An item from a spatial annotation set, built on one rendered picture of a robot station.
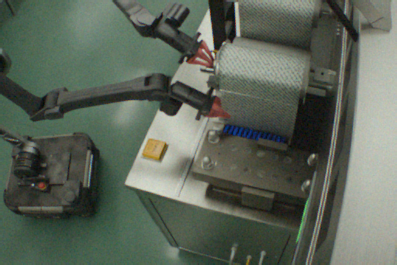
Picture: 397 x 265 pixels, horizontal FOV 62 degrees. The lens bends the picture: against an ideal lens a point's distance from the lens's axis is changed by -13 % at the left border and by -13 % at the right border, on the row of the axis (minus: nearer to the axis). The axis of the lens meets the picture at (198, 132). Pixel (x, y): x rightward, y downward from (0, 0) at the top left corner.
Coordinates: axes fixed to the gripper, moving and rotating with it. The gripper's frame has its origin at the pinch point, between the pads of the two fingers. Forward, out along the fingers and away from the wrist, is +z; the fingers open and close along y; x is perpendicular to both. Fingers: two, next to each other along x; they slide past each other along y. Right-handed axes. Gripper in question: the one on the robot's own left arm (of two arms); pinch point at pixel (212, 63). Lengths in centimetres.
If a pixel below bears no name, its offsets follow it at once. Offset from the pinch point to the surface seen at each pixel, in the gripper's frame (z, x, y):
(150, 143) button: 1.8, -37.7, 14.4
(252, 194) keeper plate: 29.4, -6.0, 28.3
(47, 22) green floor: -111, -229, -143
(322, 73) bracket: 22.6, 25.0, 1.7
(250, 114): 18.0, -1.5, 7.2
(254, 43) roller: 7.9, 7.4, -10.9
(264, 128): 25.4, -3.5, 6.9
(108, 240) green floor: 25, -137, 34
